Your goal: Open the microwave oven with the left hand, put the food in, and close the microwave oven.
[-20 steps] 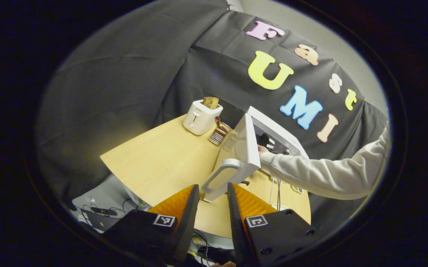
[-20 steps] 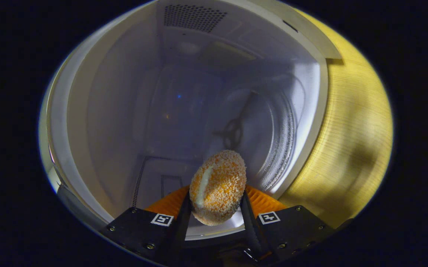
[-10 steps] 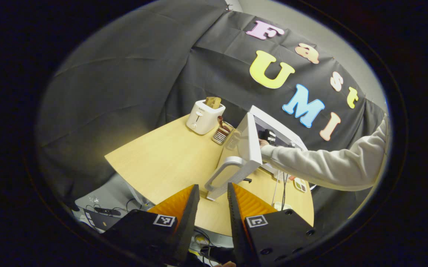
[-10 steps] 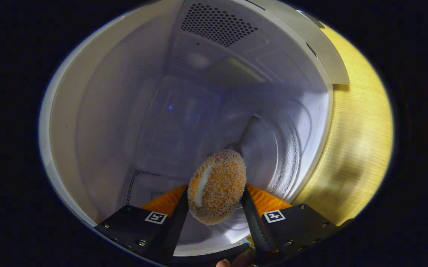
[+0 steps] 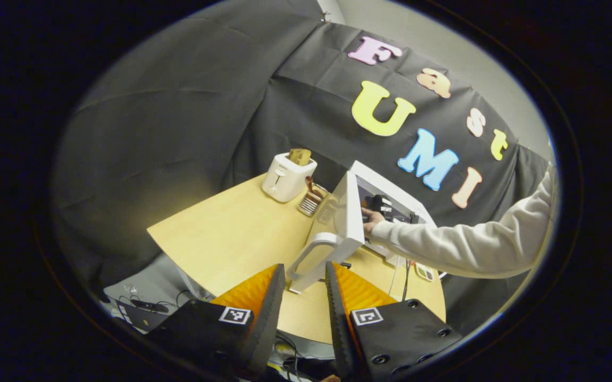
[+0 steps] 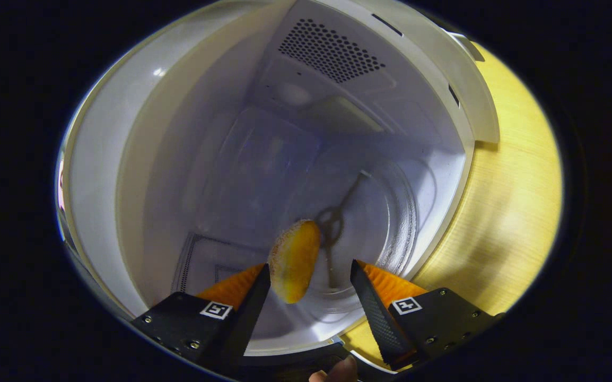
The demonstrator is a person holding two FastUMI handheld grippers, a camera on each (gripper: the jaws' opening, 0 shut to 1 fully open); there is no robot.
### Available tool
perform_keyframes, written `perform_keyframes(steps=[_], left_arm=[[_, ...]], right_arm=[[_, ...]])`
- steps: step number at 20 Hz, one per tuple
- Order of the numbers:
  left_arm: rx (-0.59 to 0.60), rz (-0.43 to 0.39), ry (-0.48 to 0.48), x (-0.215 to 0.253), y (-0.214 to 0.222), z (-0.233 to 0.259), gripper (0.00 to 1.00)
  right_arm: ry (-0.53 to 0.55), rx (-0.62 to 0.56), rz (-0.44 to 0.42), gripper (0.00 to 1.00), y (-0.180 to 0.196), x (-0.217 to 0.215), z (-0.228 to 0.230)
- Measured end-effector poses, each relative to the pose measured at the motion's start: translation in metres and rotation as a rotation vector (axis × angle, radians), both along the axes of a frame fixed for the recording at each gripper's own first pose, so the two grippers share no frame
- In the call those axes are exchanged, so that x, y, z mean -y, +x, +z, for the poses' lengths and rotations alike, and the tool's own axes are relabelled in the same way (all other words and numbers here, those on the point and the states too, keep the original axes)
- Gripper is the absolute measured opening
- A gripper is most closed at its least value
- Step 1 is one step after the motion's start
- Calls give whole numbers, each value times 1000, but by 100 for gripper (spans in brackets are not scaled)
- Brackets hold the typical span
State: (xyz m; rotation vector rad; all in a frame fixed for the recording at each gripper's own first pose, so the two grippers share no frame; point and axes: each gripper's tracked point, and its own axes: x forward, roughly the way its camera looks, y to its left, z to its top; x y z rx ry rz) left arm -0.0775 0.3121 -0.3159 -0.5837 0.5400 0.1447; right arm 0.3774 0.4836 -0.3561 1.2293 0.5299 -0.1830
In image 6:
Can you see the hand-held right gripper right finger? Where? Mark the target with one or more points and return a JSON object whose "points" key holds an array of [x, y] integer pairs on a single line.
{"points": [[377, 323]]}

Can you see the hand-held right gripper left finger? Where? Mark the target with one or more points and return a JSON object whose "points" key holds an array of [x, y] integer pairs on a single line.
{"points": [[247, 318]]}

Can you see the round sugared bread bun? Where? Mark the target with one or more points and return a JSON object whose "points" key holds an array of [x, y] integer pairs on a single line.
{"points": [[295, 260]]}

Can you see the white microwave oven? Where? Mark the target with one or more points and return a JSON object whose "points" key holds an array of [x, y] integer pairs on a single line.
{"points": [[178, 132]]}

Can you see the glass turntable plate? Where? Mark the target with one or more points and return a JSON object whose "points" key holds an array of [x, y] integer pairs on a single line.
{"points": [[385, 223]]}

